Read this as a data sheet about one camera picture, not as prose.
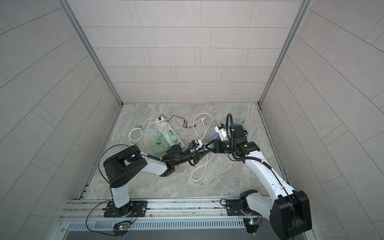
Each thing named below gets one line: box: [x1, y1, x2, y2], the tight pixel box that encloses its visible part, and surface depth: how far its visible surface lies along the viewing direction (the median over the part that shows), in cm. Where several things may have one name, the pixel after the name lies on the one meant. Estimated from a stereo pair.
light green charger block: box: [168, 132, 178, 143], surface depth 92 cm
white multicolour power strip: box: [154, 117, 186, 149], surface depth 95 cm
